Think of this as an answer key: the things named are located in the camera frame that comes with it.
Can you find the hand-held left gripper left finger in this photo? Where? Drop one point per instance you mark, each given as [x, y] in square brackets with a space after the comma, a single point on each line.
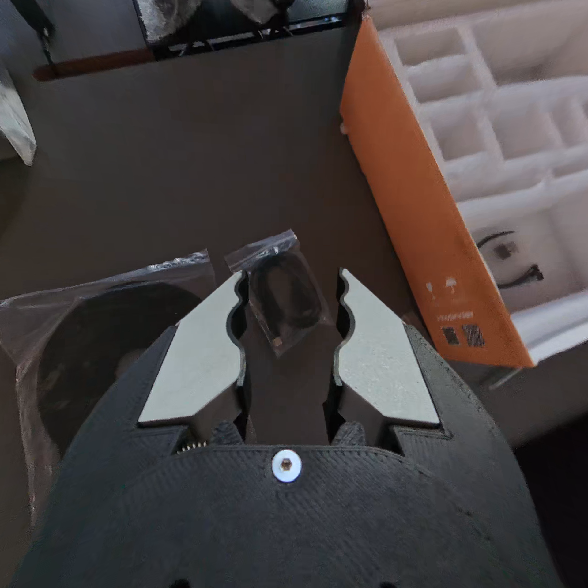
[193, 367]

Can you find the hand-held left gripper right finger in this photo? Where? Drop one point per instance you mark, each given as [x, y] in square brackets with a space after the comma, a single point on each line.
[390, 367]

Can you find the orange white foam-lined box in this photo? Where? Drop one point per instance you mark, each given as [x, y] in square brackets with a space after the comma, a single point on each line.
[404, 183]

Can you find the dark grey desk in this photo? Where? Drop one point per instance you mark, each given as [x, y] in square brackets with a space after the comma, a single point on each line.
[183, 160]

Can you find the clear bag black round plate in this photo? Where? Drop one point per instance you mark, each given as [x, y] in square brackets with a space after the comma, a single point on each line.
[92, 344]

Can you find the folded clear plastic bag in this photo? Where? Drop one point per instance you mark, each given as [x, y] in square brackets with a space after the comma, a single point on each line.
[16, 124]

